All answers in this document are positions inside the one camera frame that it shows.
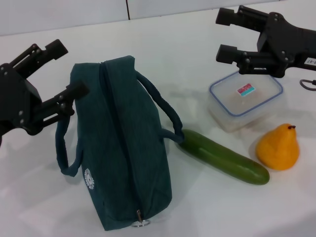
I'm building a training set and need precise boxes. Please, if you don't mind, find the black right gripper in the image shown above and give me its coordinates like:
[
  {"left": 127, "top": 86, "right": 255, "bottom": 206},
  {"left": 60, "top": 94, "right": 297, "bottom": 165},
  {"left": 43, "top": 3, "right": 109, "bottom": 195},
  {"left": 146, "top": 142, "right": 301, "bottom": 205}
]
[{"left": 215, "top": 5, "right": 316, "bottom": 79}]

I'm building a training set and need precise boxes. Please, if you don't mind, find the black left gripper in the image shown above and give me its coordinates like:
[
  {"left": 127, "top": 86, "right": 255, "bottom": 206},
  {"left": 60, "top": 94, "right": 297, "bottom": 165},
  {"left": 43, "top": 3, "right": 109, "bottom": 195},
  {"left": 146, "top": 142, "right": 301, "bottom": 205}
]
[{"left": 0, "top": 39, "right": 90, "bottom": 149}]

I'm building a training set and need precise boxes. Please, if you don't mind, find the clear plastic box blue-rimmed lid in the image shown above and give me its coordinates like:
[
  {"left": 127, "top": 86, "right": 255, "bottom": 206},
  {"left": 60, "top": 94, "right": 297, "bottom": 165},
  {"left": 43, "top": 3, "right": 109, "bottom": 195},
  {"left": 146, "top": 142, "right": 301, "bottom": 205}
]
[{"left": 208, "top": 70, "right": 284, "bottom": 133}]

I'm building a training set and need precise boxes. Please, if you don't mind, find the dark teal fabric lunch bag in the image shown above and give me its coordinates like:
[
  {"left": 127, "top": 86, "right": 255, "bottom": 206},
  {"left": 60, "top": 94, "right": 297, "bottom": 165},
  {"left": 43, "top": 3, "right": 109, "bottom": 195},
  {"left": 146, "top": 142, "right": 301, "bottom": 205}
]
[{"left": 55, "top": 55, "right": 185, "bottom": 225}]

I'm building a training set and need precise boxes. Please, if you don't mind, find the orange pear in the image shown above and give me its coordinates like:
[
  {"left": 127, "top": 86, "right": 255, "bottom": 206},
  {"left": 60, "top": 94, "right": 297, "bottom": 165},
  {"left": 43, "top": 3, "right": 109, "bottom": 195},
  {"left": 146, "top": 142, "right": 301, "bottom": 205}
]
[{"left": 255, "top": 123, "right": 301, "bottom": 171}]

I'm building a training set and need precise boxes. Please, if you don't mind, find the green cucumber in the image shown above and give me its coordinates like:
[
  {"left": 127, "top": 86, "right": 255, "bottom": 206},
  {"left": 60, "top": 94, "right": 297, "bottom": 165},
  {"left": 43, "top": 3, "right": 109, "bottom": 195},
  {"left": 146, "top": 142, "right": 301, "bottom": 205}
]
[{"left": 178, "top": 129, "right": 270, "bottom": 186}]

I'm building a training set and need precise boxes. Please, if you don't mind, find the right arm cable with connector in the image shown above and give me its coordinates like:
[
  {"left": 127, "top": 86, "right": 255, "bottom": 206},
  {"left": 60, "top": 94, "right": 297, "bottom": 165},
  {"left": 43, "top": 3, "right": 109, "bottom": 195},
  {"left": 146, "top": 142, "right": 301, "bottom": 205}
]
[{"left": 300, "top": 79, "right": 316, "bottom": 91}]

